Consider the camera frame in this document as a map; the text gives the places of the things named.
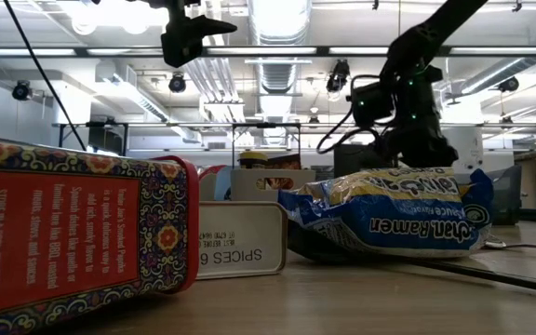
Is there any black ceiling spotlight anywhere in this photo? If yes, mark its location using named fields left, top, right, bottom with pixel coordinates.
left=325, top=59, right=352, bottom=94
left=10, top=79, right=34, bottom=102
left=497, top=75, right=521, bottom=94
left=167, top=72, right=188, bottom=94

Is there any yellow-lid jar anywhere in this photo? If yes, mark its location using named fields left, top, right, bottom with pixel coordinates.
left=237, top=150, right=269, bottom=170

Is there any orange foil pouch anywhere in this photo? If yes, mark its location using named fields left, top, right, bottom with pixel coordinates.
left=256, top=154, right=302, bottom=191

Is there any black horizontal crossbar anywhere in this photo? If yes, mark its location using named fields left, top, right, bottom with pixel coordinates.
left=0, top=45, right=536, bottom=59

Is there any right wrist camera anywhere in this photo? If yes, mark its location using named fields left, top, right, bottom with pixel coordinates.
left=345, top=81, right=395, bottom=127

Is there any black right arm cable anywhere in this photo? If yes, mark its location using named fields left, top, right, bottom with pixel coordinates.
left=316, top=73, right=383, bottom=155

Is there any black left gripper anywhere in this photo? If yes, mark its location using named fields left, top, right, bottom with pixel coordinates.
left=127, top=0, right=239, bottom=69

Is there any narrow white plastic bin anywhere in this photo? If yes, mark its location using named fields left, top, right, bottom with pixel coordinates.
left=229, top=167, right=317, bottom=204

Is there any grey plastic bin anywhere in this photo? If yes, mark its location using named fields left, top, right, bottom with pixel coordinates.
left=486, top=163, right=524, bottom=227

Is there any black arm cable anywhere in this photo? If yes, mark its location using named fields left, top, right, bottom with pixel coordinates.
left=2, top=0, right=87, bottom=152
left=316, top=73, right=383, bottom=155

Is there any red snack packet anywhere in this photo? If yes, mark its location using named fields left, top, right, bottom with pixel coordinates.
left=197, top=164, right=228, bottom=177

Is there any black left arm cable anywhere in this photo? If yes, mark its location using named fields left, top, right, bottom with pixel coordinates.
left=2, top=0, right=87, bottom=152

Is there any silver ventilation duct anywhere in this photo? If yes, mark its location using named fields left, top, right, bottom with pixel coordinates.
left=248, top=0, right=314, bottom=150

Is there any silver spice tin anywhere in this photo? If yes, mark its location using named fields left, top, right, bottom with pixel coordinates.
left=195, top=200, right=289, bottom=281

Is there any white column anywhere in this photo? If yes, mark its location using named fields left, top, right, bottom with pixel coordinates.
left=442, top=126, right=485, bottom=173

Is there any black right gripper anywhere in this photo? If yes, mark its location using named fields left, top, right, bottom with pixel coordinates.
left=379, top=64, right=460, bottom=169

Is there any red patterned paprika tin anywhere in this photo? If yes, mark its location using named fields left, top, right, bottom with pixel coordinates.
left=0, top=134, right=201, bottom=335

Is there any blue yellow ramen packet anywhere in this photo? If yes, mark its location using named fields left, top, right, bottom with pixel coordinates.
left=276, top=167, right=496, bottom=260

